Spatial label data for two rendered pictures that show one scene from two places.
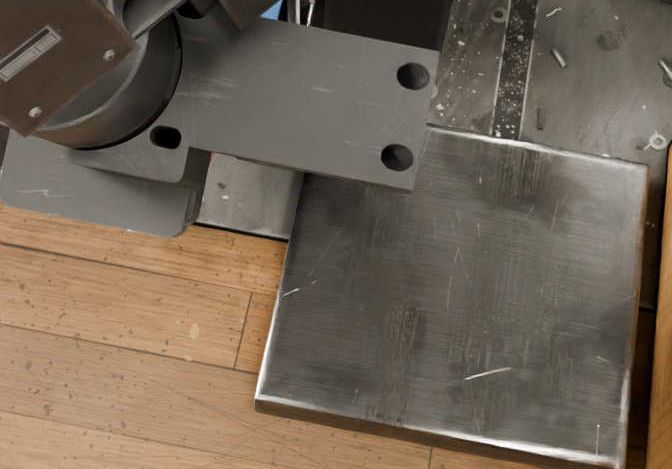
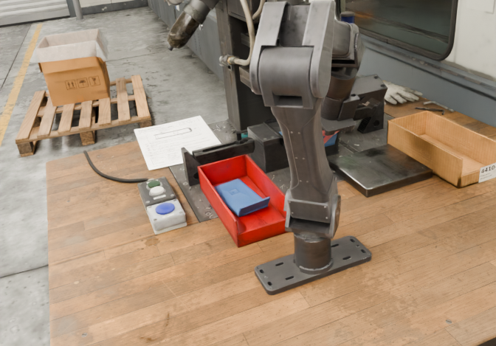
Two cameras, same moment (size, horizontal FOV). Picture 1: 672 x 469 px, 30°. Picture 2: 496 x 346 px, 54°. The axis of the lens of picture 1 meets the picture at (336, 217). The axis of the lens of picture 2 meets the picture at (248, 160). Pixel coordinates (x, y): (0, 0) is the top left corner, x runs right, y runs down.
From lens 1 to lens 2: 0.79 m
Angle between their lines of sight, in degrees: 40
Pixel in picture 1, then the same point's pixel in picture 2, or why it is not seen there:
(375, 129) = (377, 84)
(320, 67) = (364, 80)
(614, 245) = (395, 152)
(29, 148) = (325, 123)
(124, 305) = not seen: hidden behind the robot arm
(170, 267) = not seen: hidden behind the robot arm
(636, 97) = (374, 143)
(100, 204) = (342, 125)
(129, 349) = not seen: hidden behind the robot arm
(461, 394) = (397, 174)
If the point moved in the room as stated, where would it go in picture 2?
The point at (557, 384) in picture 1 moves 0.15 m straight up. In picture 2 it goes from (410, 167) to (414, 104)
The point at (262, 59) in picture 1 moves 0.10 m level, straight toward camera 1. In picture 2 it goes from (356, 82) to (397, 94)
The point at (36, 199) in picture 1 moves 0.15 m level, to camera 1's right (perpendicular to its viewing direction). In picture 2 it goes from (332, 128) to (395, 110)
